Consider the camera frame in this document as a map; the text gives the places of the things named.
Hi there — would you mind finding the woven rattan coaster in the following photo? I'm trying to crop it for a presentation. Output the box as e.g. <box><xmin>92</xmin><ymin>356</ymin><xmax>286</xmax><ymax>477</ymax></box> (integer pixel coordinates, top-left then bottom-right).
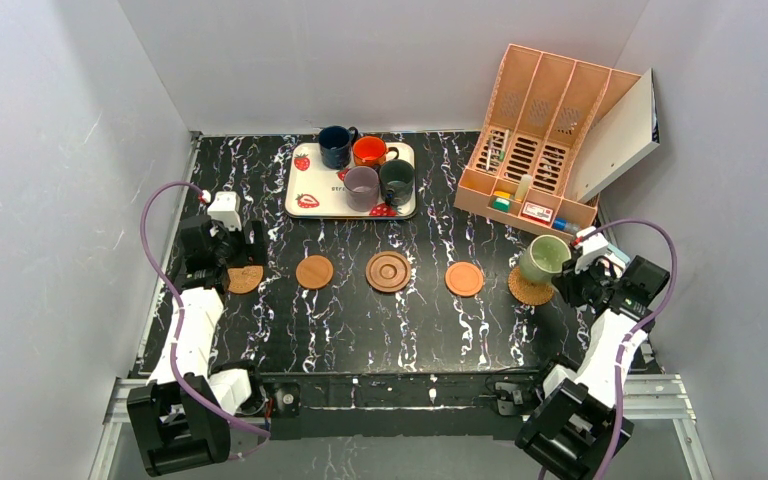
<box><xmin>507</xmin><ymin>267</ymin><xmax>555</xmax><ymax>306</ymax></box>

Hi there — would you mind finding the white binder folder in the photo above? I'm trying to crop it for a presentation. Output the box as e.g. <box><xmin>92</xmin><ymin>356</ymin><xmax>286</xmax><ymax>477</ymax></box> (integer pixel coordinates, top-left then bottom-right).
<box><xmin>564</xmin><ymin>69</ymin><xmax>660</xmax><ymax>204</ymax></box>

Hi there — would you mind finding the aluminium front rail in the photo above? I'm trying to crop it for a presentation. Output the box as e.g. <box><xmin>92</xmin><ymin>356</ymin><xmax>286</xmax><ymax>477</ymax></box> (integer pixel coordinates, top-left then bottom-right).
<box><xmin>89</xmin><ymin>373</ymin><xmax>713</xmax><ymax>480</ymax></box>

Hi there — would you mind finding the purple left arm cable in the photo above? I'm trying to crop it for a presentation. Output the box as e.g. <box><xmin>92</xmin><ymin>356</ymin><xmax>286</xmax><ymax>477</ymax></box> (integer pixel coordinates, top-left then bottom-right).
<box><xmin>140</xmin><ymin>181</ymin><xmax>273</xmax><ymax>463</ymax></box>

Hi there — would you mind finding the navy blue mug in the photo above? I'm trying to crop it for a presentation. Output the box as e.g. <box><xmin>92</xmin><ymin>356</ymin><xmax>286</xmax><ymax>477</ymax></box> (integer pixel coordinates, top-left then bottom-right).
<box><xmin>318</xmin><ymin>125</ymin><xmax>359</xmax><ymax>170</ymax></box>

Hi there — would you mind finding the green yellow eraser block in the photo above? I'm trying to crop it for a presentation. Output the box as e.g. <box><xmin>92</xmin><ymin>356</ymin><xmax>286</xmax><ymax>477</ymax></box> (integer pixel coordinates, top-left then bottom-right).
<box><xmin>491</xmin><ymin>191</ymin><xmax>512</xmax><ymax>212</ymax></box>

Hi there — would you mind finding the red white small box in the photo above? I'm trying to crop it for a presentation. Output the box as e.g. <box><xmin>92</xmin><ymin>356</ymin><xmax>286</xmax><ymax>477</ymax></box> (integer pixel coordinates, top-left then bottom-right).
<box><xmin>521</xmin><ymin>202</ymin><xmax>554</xmax><ymax>225</ymax></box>

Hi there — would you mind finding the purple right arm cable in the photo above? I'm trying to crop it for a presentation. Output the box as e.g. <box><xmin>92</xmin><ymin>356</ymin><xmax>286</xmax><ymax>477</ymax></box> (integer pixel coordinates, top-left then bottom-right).
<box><xmin>536</xmin><ymin>218</ymin><xmax>679</xmax><ymax>480</ymax></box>

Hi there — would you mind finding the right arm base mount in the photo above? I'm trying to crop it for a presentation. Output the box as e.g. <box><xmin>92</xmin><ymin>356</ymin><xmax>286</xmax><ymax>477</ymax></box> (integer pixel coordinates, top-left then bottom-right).
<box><xmin>484</xmin><ymin>367</ymin><xmax>546</xmax><ymax>417</ymax></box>

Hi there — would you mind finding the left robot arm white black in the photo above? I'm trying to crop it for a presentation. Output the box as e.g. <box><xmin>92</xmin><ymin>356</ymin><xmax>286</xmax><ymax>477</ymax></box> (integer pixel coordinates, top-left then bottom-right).
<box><xmin>126</xmin><ymin>215</ymin><xmax>267</xmax><ymax>477</ymax></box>

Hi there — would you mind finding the pink desk file organizer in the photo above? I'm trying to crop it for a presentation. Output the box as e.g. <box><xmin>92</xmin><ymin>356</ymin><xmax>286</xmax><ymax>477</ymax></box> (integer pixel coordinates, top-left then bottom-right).
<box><xmin>454</xmin><ymin>44</ymin><xmax>616</xmax><ymax>242</ymax></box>

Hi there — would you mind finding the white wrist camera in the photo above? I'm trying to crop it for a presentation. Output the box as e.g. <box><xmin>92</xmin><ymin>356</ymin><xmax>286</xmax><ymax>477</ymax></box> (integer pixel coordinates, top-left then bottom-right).
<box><xmin>571</xmin><ymin>228</ymin><xmax>609</xmax><ymax>274</ymax></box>
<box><xmin>207</xmin><ymin>191</ymin><xmax>243</xmax><ymax>231</ymax></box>

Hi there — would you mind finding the lilac mug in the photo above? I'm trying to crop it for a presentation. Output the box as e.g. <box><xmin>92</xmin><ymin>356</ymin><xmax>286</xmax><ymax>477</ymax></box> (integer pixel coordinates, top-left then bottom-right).
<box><xmin>343</xmin><ymin>166</ymin><xmax>380</xmax><ymax>212</ymax></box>

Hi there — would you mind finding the light green mug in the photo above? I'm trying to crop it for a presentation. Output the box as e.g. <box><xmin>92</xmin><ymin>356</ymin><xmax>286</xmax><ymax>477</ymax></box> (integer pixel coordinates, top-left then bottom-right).
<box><xmin>519</xmin><ymin>235</ymin><xmax>572</xmax><ymax>285</ymax></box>

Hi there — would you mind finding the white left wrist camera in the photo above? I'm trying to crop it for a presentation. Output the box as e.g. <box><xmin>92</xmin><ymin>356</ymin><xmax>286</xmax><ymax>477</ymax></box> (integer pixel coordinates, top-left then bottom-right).
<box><xmin>207</xmin><ymin>191</ymin><xmax>243</xmax><ymax>231</ymax></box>

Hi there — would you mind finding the white strawberry tray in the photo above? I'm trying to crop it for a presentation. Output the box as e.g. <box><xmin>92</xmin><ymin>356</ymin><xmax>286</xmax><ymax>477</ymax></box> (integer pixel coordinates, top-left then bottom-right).
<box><xmin>284</xmin><ymin>142</ymin><xmax>418</xmax><ymax>220</ymax></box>

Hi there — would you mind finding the orange round coaster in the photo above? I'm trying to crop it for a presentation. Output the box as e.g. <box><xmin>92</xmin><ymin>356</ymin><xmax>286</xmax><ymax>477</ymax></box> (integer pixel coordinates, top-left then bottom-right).
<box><xmin>444</xmin><ymin>262</ymin><xmax>485</xmax><ymax>297</ymax></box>

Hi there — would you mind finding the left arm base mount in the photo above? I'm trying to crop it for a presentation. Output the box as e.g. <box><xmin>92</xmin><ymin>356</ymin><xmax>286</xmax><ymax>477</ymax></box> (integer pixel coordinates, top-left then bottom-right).
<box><xmin>224</xmin><ymin>377</ymin><xmax>303</xmax><ymax>458</ymax></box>

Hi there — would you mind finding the dark green mug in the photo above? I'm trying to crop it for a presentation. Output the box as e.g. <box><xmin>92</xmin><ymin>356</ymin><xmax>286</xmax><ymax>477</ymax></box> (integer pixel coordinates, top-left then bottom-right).
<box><xmin>378</xmin><ymin>159</ymin><xmax>415</xmax><ymax>207</ymax></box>

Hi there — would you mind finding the cork coaster far left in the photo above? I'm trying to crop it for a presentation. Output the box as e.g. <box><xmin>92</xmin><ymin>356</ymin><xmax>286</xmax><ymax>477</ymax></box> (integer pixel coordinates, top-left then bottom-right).
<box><xmin>227</xmin><ymin>265</ymin><xmax>264</xmax><ymax>295</ymax></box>

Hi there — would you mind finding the dark ringed wooden coaster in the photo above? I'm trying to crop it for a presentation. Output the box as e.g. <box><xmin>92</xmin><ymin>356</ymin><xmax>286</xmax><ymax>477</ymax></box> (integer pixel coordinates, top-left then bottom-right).
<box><xmin>365</xmin><ymin>251</ymin><xmax>412</xmax><ymax>293</ymax></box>

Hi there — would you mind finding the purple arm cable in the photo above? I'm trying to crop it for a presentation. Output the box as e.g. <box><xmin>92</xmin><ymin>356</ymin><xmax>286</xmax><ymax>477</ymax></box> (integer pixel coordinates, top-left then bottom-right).
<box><xmin>140</xmin><ymin>181</ymin><xmax>273</xmax><ymax>463</ymax></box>
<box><xmin>536</xmin><ymin>218</ymin><xmax>679</xmax><ymax>480</ymax></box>

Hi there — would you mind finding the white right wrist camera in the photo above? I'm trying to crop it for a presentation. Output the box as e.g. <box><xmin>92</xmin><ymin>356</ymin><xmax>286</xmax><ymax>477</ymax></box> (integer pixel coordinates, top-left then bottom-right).
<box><xmin>571</xmin><ymin>228</ymin><xmax>609</xmax><ymax>274</ymax></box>

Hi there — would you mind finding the smooth wooden coaster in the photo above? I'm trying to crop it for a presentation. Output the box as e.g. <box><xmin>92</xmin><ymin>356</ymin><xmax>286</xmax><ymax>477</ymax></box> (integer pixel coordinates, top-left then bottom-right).
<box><xmin>295</xmin><ymin>255</ymin><xmax>334</xmax><ymax>290</ymax></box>

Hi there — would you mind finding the orange mug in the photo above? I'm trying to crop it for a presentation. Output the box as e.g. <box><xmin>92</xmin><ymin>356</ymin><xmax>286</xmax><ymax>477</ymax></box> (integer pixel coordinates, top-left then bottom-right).
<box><xmin>352</xmin><ymin>136</ymin><xmax>400</xmax><ymax>168</ymax></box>

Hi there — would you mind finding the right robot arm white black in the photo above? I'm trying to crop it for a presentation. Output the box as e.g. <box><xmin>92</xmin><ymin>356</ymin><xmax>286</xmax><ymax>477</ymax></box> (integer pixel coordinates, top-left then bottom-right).
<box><xmin>515</xmin><ymin>256</ymin><xmax>670</xmax><ymax>479</ymax></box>

